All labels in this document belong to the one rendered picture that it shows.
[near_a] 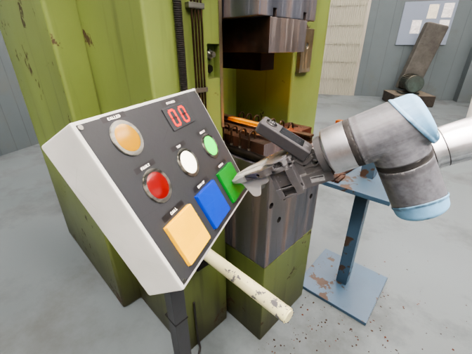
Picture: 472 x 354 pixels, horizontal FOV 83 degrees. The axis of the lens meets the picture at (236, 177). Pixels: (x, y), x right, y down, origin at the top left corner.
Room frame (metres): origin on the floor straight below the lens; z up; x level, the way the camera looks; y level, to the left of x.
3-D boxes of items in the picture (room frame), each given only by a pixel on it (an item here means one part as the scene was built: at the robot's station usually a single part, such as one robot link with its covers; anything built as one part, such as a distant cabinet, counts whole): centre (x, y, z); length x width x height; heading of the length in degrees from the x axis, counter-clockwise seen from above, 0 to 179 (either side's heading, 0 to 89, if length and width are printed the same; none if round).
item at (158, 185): (0.37, 0.12, 1.09); 0.05 x 0.03 x 0.04; 135
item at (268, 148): (1.10, -0.02, 0.96); 0.42 x 0.20 x 0.09; 45
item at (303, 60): (1.27, -0.30, 1.27); 0.09 x 0.02 x 0.17; 135
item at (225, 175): (0.55, 0.01, 1.01); 0.07 x 0.05 x 0.07; 160
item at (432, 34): (6.91, -4.33, 0.91); 1.05 x 1.04 x 1.81; 162
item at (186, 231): (0.36, 0.08, 1.01); 0.07 x 0.05 x 0.07; 160
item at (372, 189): (1.17, -0.64, 0.71); 0.40 x 0.30 x 0.02; 139
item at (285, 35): (1.10, -0.02, 1.32); 0.42 x 0.20 x 0.10; 45
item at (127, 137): (0.39, 0.16, 1.16); 0.05 x 0.03 x 0.04; 135
